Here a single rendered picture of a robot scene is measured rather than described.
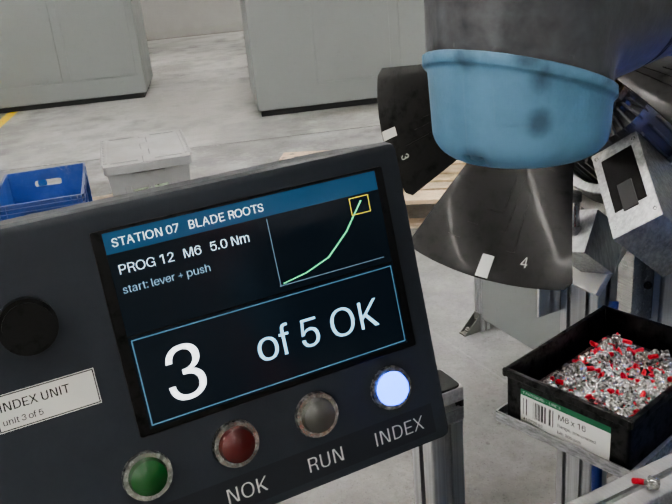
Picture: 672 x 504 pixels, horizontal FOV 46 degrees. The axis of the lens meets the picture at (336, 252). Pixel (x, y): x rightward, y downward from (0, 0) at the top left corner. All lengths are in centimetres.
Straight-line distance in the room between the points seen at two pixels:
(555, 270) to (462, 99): 76
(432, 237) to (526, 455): 128
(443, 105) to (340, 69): 627
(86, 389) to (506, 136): 25
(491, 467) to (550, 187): 126
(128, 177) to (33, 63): 457
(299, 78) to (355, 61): 48
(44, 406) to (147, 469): 6
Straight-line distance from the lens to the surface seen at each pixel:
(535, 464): 226
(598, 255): 121
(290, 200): 44
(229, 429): 45
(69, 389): 43
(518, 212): 109
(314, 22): 652
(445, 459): 64
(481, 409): 247
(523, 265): 107
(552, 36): 30
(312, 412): 46
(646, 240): 112
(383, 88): 140
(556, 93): 31
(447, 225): 110
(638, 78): 103
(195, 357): 44
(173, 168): 376
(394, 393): 48
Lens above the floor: 137
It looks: 22 degrees down
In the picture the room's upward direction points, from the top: 5 degrees counter-clockwise
